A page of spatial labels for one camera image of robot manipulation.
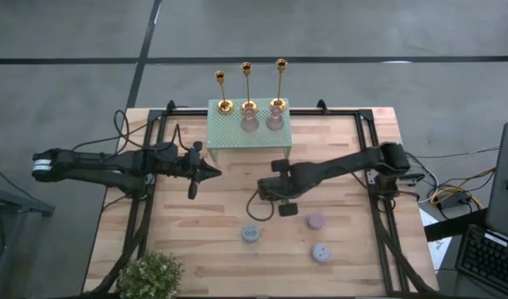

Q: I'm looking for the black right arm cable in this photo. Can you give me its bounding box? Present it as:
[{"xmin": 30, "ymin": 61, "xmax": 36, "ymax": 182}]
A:
[{"xmin": 245, "ymin": 189, "xmax": 276, "ymax": 223}]

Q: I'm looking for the black aluminium table frame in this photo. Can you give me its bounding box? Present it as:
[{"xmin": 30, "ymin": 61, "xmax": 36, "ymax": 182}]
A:
[{"xmin": 87, "ymin": 99, "xmax": 436, "ymax": 298}]

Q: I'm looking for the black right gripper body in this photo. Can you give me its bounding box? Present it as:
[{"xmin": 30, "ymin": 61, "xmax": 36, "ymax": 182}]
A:
[{"xmin": 271, "ymin": 158, "xmax": 300, "ymax": 218}]

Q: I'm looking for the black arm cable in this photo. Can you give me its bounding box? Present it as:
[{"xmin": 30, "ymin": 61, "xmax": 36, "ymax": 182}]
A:
[
  {"xmin": 73, "ymin": 108, "xmax": 197, "ymax": 153},
  {"xmin": 245, "ymin": 189, "xmax": 276, "ymax": 223}
]

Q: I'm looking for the black keyboard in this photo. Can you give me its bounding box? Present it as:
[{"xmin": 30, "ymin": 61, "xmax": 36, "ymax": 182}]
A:
[{"xmin": 455, "ymin": 223, "xmax": 508, "ymax": 298}]

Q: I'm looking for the purple white patterned candle tin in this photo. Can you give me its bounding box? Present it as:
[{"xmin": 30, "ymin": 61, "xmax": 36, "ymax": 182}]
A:
[{"xmin": 311, "ymin": 243, "xmax": 332, "ymax": 264}]

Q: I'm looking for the yellow cable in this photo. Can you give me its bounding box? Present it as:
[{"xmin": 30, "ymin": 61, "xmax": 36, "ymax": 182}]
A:
[{"xmin": 429, "ymin": 166, "xmax": 498, "ymax": 211}]

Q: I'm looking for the grey cable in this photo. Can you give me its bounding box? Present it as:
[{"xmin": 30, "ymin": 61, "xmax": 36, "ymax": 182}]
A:
[{"xmin": 411, "ymin": 144, "xmax": 501, "ymax": 161}]

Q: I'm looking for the grey laptop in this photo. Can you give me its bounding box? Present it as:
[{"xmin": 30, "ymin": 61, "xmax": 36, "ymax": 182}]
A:
[{"xmin": 485, "ymin": 121, "xmax": 508, "ymax": 242}]

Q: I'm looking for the black power adapter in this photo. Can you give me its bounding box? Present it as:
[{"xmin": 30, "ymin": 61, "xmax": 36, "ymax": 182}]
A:
[{"xmin": 436, "ymin": 194, "xmax": 471, "ymax": 211}]

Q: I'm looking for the pink patterned candle tin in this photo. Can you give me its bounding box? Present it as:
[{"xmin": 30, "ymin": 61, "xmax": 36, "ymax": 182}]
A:
[{"xmin": 306, "ymin": 212, "xmax": 326, "ymax": 231}]

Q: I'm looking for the white paper sheet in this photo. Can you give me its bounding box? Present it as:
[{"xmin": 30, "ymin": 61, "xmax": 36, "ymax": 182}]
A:
[{"xmin": 418, "ymin": 207, "xmax": 453, "ymax": 273}]

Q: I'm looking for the tall gold candlestick holder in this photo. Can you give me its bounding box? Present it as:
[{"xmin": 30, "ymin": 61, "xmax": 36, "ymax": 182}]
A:
[
  {"xmin": 240, "ymin": 61, "xmax": 260, "ymax": 116},
  {"xmin": 268, "ymin": 58, "xmax": 289, "ymax": 114}
]

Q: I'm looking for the black side stand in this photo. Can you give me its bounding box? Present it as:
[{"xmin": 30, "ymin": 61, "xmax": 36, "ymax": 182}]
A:
[{"xmin": 0, "ymin": 165, "xmax": 56, "ymax": 299}]

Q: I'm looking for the green potted plant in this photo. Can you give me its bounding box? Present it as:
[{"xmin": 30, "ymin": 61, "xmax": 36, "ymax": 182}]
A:
[{"xmin": 116, "ymin": 250, "xmax": 185, "ymax": 299}]

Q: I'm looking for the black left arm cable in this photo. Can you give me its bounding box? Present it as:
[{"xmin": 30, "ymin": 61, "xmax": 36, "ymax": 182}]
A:
[{"xmin": 73, "ymin": 108, "xmax": 197, "ymax": 153}]

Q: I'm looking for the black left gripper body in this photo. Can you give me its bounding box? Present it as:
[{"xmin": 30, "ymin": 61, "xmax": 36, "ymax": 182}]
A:
[{"xmin": 181, "ymin": 140, "xmax": 205, "ymax": 201}]

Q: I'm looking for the green perforated metal shelf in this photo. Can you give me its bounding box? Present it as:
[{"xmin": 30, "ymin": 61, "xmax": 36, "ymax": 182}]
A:
[{"xmin": 205, "ymin": 97, "xmax": 293, "ymax": 163}]

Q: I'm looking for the blue-green floral candle tin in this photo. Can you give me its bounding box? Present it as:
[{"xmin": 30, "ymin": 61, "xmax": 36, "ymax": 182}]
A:
[{"xmin": 241, "ymin": 224, "xmax": 261, "ymax": 244}]

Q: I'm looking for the short gold candlestick holder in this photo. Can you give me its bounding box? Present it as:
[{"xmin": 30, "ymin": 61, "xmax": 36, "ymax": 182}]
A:
[{"xmin": 213, "ymin": 70, "xmax": 235, "ymax": 115}]

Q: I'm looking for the black desk beam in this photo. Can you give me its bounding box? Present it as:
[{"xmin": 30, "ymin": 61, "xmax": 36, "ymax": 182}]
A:
[{"xmin": 423, "ymin": 208, "xmax": 488, "ymax": 243}]

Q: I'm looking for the pink ribbed glass candle holder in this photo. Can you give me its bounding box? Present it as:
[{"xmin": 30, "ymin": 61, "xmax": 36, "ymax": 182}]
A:
[
  {"xmin": 240, "ymin": 106, "xmax": 261, "ymax": 134},
  {"xmin": 265, "ymin": 105, "xmax": 286, "ymax": 132}
]

